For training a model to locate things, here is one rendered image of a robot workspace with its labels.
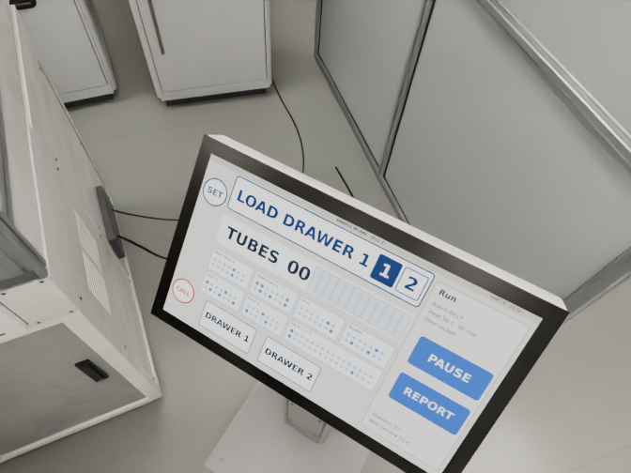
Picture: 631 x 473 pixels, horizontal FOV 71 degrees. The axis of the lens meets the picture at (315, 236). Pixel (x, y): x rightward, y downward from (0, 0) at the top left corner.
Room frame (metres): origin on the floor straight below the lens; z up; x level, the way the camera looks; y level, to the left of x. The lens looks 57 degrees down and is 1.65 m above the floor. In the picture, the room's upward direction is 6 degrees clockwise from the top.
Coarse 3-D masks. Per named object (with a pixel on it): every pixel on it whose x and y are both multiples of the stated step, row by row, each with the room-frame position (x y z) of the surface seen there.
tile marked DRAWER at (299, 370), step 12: (264, 348) 0.21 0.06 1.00; (276, 348) 0.21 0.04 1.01; (288, 348) 0.21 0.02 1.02; (264, 360) 0.20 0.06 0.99; (276, 360) 0.20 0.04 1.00; (288, 360) 0.20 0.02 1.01; (300, 360) 0.20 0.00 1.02; (276, 372) 0.19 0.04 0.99; (288, 372) 0.18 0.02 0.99; (300, 372) 0.18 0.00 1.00; (312, 372) 0.18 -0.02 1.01; (300, 384) 0.17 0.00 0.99; (312, 384) 0.17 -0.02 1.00
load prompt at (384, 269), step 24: (240, 192) 0.38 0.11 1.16; (264, 192) 0.37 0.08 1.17; (264, 216) 0.35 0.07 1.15; (288, 216) 0.35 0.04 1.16; (312, 216) 0.34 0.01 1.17; (312, 240) 0.32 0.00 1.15; (336, 240) 0.32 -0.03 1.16; (360, 240) 0.31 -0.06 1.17; (336, 264) 0.29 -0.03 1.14; (360, 264) 0.29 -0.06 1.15; (384, 264) 0.29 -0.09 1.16; (408, 264) 0.29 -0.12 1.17; (384, 288) 0.26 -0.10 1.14; (408, 288) 0.26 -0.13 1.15
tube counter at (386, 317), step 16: (288, 272) 0.29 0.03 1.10; (304, 272) 0.29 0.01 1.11; (320, 272) 0.29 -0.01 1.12; (304, 288) 0.27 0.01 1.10; (320, 288) 0.27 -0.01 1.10; (336, 288) 0.27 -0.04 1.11; (352, 288) 0.27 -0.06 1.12; (336, 304) 0.25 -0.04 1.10; (352, 304) 0.25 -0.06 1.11; (368, 304) 0.25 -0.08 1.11; (384, 304) 0.25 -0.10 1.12; (368, 320) 0.24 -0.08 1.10; (384, 320) 0.23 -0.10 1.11; (400, 320) 0.23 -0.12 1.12; (400, 336) 0.22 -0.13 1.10
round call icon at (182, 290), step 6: (180, 276) 0.30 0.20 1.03; (174, 282) 0.30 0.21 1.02; (180, 282) 0.30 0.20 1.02; (186, 282) 0.29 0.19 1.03; (192, 282) 0.29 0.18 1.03; (174, 288) 0.29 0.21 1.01; (180, 288) 0.29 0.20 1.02; (186, 288) 0.29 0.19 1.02; (192, 288) 0.29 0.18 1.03; (174, 294) 0.28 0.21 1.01; (180, 294) 0.28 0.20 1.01; (186, 294) 0.28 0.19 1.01; (192, 294) 0.28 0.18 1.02; (180, 300) 0.28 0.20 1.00; (186, 300) 0.27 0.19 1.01; (192, 300) 0.27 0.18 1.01; (186, 306) 0.27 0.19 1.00
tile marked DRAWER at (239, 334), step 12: (204, 312) 0.26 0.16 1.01; (216, 312) 0.26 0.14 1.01; (204, 324) 0.25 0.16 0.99; (216, 324) 0.24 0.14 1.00; (228, 324) 0.24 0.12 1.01; (240, 324) 0.24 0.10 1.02; (228, 336) 0.23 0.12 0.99; (240, 336) 0.23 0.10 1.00; (252, 336) 0.23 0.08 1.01; (240, 348) 0.21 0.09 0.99
